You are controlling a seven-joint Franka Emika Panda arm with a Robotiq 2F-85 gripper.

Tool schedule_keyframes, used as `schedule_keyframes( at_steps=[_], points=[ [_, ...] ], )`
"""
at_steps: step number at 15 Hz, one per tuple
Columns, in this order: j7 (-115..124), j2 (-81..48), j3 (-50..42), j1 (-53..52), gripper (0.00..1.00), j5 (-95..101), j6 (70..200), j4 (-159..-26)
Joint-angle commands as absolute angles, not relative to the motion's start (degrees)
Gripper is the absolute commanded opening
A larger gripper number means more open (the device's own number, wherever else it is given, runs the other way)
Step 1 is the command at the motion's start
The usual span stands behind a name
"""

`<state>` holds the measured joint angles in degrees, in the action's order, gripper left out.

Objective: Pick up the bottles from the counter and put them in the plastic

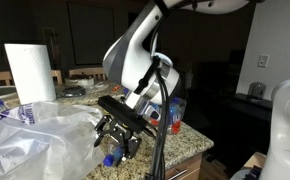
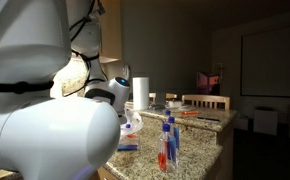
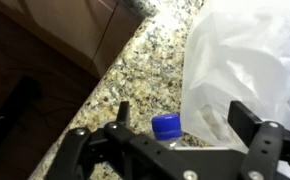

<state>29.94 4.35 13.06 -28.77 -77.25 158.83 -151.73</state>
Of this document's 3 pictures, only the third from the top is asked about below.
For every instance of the clear plastic bag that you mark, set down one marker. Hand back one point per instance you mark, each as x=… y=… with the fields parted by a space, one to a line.
x=245 y=66

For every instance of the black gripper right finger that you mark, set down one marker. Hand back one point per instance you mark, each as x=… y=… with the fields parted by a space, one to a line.
x=265 y=146

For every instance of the Fiji water bottle blue cap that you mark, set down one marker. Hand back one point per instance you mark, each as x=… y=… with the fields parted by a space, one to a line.
x=166 y=126

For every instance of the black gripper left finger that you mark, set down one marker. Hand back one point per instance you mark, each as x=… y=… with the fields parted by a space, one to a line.
x=75 y=150

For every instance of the wooden base cabinet drawer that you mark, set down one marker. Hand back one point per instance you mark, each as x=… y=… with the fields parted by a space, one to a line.
x=68 y=26

